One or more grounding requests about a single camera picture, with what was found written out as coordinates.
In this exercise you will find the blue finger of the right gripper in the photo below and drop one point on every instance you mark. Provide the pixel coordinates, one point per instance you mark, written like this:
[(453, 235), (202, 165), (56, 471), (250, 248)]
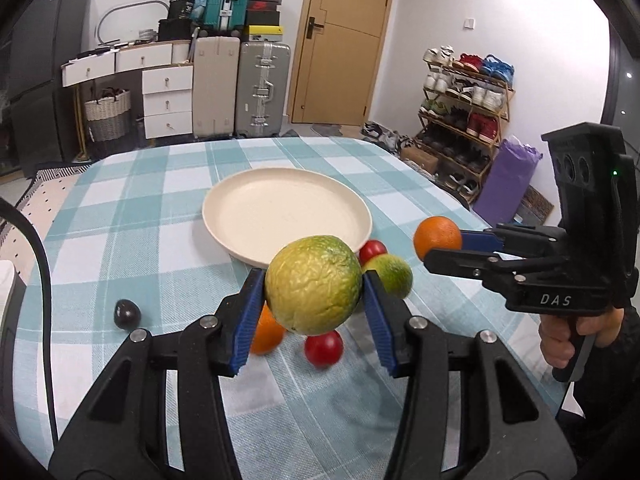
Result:
[(459, 263), (481, 241)]

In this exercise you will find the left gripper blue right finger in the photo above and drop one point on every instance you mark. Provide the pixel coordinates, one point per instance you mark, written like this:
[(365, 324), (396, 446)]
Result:
[(386, 316)]

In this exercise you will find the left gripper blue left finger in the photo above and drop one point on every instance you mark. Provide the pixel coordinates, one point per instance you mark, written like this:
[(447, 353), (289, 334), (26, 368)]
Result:
[(237, 317)]

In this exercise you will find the large orange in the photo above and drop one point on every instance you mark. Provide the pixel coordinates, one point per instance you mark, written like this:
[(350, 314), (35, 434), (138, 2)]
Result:
[(268, 334)]

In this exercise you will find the small orange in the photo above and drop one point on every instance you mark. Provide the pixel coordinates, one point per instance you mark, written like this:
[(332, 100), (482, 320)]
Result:
[(436, 233)]

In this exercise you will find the red tomato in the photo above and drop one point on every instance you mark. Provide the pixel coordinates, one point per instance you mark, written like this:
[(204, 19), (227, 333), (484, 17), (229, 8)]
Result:
[(324, 350), (370, 250)]

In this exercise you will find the green-orange round fruit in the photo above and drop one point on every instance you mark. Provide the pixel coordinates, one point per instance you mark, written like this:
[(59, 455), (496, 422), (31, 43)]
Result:
[(394, 273)]

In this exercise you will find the yellow-green round fruit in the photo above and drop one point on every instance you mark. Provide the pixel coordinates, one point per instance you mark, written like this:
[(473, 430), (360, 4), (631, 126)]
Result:
[(313, 285)]

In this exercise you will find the dark plum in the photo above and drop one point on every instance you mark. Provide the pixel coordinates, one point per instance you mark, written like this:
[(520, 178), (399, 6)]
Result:
[(127, 315)]

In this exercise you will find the right hand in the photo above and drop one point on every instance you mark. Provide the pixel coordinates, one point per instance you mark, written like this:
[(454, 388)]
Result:
[(555, 333)]

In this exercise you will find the purple bag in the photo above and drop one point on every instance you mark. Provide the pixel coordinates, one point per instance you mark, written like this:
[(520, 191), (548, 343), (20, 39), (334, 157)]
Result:
[(507, 181)]

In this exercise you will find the cream round plate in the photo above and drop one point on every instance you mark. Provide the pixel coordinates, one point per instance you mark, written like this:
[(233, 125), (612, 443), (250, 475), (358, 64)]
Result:
[(255, 213)]

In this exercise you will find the teal checked tablecloth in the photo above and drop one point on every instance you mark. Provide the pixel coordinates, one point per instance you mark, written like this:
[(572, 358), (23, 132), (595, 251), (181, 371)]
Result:
[(132, 228)]

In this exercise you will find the wooden shoe rack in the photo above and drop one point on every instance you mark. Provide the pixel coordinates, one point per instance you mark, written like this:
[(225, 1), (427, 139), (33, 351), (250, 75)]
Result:
[(466, 103)]

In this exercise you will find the silver suitcase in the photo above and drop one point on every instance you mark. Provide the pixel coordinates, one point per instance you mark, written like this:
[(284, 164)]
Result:
[(261, 88)]

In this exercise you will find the wooden door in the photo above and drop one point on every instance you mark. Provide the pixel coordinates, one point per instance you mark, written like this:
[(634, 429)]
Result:
[(338, 51)]

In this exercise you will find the woven laundry basket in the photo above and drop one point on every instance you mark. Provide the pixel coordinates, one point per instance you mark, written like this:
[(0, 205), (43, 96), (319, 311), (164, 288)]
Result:
[(108, 115)]

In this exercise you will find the white drawer desk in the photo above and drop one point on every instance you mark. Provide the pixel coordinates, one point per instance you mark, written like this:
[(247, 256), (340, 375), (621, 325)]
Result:
[(158, 75)]

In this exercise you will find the beige suitcase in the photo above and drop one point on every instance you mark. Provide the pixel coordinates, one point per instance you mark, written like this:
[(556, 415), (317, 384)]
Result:
[(215, 73)]

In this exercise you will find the yellow black box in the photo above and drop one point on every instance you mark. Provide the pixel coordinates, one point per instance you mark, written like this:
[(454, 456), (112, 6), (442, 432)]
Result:
[(270, 33)]

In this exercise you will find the black shoe boxes stack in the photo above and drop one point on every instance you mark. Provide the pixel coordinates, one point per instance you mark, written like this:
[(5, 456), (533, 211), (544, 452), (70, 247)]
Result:
[(263, 12)]

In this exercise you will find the black refrigerator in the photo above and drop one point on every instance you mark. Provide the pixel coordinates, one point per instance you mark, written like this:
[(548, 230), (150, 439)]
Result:
[(47, 35)]

